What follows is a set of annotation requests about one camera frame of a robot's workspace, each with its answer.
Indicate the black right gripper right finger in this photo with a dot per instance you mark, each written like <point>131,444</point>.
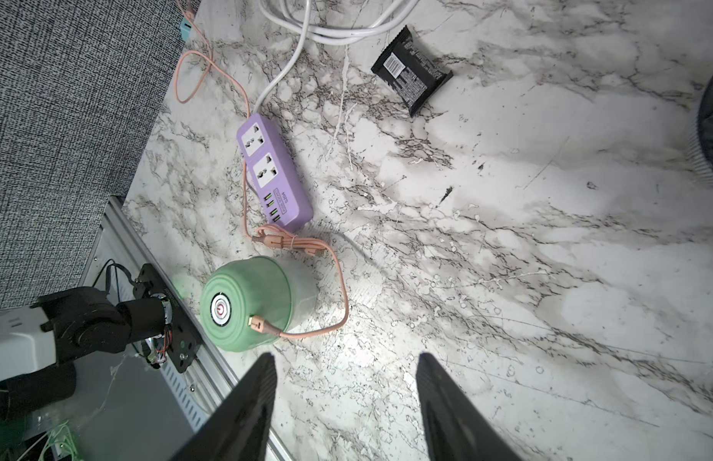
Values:
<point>454,429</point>

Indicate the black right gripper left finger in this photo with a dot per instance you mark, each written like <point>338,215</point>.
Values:
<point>239,428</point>

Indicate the teal USB wall charger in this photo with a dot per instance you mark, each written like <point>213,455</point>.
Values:
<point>185,29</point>

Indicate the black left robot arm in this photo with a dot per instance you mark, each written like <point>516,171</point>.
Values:
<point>40,343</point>

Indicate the purple power strip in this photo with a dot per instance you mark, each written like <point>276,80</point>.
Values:
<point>278,187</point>

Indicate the black snack bar wrapper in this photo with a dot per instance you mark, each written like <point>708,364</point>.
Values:
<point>411,74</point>

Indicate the blue patterned ceramic bowl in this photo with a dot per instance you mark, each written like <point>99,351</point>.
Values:
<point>700,138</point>

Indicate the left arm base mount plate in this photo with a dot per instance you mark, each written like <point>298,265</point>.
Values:
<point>183,339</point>

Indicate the aluminium front rail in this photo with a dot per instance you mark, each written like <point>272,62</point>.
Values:
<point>139,406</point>

